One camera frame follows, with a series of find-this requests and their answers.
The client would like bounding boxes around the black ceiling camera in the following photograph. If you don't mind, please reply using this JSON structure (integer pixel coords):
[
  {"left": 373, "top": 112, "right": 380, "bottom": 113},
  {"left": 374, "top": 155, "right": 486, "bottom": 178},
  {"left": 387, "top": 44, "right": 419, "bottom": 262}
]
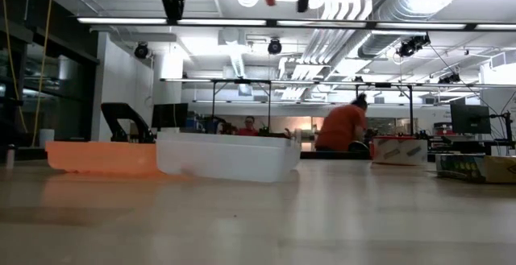
[
  {"left": 397, "top": 33, "right": 431, "bottom": 59},
  {"left": 267, "top": 38, "right": 283, "bottom": 56},
  {"left": 134, "top": 41, "right": 151, "bottom": 60}
]

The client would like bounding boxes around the yellow green crayon box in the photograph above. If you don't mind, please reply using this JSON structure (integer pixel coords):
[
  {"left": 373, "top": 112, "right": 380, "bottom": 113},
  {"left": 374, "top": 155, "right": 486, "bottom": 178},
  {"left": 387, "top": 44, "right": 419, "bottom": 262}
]
[{"left": 435, "top": 153, "right": 516, "bottom": 184}]

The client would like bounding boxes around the small white bottle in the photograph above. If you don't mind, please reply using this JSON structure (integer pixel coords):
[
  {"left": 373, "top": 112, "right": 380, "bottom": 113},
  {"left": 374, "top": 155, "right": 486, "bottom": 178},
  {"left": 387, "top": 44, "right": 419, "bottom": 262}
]
[{"left": 4, "top": 143, "right": 16, "bottom": 169}]

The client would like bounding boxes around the red white box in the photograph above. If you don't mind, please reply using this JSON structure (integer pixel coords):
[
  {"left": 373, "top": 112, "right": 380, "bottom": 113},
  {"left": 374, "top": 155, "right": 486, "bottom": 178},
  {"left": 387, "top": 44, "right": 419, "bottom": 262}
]
[{"left": 369, "top": 135, "right": 429, "bottom": 166}]

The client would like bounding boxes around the white cup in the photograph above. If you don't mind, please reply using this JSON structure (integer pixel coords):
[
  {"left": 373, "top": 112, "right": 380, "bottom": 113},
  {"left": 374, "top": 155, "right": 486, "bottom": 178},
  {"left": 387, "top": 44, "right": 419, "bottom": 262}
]
[{"left": 38, "top": 128, "right": 56, "bottom": 149}]

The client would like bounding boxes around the yellow hanging cable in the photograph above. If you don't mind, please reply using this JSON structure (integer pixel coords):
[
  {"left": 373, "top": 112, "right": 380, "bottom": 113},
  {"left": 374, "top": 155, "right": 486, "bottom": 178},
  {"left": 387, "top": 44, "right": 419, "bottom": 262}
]
[
  {"left": 31, "top": 0, "right": 54, "bottom": 148},
  {"left": 0, "top": 0, "right": 28, "bottom": 134}
]

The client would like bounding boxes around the black computer monitor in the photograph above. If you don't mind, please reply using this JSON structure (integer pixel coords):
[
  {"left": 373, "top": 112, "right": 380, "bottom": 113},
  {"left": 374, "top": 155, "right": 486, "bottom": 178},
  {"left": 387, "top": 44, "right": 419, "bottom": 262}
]
[
  {"left": 450, "top": 97, "right": 493, "bottom": 135},
  {"left": 151, "top": 102, "right": 189, "bottom": 130}
]

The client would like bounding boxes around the clear pencil box orange lid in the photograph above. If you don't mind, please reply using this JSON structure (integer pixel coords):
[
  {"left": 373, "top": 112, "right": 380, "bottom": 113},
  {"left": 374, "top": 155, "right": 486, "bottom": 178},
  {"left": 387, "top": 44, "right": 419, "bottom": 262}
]
[{"left": 45, "top": 130, "right": 302, "bottom": 184}]

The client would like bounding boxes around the black overhead bar with lights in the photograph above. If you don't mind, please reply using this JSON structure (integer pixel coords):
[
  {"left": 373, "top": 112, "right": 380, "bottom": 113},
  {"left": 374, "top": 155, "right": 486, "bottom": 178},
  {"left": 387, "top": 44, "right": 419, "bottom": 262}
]
[{"left": 76, "top": 16, "right": 516, "bottom": 31}]

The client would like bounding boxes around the black background table frame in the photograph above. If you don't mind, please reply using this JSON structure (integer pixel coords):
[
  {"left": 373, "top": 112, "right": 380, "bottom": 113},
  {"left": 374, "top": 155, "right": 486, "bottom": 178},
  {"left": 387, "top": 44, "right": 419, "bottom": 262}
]
[
  {"left": 210, "top": 78, "right": 273, "bottom": 133},
  {"left": 354, "top": 82, "right": 415, "bottom": 136}
]

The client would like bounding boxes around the person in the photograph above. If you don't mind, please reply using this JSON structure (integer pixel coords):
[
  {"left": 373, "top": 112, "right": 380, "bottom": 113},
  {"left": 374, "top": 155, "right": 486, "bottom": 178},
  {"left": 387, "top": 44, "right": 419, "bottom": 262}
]
[
  {"left": 314, "top": 93, "right": 378, "bottom": 152},
  {"left": 237, "top": 115, "right": 260, "bottom": 137}
]

